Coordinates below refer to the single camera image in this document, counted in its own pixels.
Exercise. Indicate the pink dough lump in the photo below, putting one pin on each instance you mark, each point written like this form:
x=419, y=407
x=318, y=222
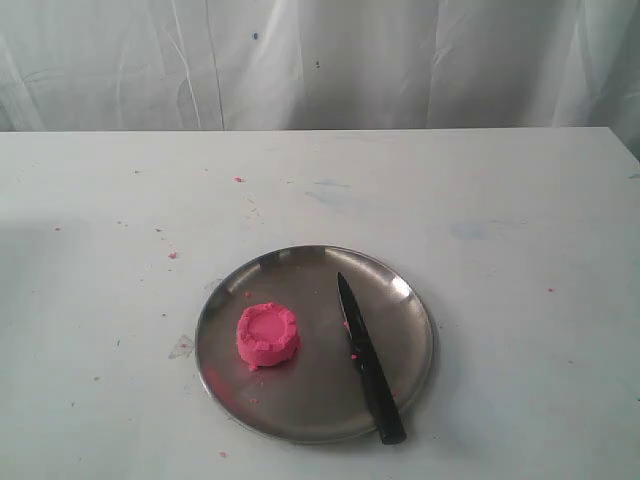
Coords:
x=267, y=335

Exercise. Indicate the white backdrop curtain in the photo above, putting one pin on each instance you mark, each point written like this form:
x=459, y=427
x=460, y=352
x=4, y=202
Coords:
x=235, y=65

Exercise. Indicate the round steel plate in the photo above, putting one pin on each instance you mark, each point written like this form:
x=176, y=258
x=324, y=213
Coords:
x=317, y=396

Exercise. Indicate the black knife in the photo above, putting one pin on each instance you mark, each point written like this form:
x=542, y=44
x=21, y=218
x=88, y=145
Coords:
x=377, y=393

